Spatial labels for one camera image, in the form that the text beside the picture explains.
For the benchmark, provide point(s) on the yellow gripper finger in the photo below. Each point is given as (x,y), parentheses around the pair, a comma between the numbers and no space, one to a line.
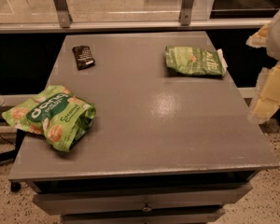
(266,101)
(259,38)

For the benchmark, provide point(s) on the green jalapeno chip bag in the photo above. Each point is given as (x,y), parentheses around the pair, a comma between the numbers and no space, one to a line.
(193,61)

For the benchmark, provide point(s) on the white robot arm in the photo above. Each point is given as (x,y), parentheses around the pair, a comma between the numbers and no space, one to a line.
(273,39)

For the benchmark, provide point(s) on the green rice chip bag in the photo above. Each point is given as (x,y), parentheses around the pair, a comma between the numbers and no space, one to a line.
(56,113)

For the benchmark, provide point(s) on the grey cabinet drawer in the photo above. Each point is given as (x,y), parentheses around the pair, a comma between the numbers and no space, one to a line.
(134,199)

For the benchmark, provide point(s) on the metal drawer knob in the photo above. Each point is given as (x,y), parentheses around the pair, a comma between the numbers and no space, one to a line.
(146,208)

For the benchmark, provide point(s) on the dark chocolate bar wrapper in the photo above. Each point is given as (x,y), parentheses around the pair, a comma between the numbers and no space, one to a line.
(83,57)

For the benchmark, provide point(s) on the black caster wheel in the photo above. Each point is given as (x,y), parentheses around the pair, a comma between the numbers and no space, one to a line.
(15,186)

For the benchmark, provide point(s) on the right metal railing post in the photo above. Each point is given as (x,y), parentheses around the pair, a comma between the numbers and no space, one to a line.
(185,12)

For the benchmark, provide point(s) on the metal railing post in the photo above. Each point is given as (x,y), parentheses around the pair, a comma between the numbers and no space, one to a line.
(63,14)
(185,12)

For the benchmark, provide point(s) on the left metal railing post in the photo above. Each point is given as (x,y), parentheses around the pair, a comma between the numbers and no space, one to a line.
(63,14)

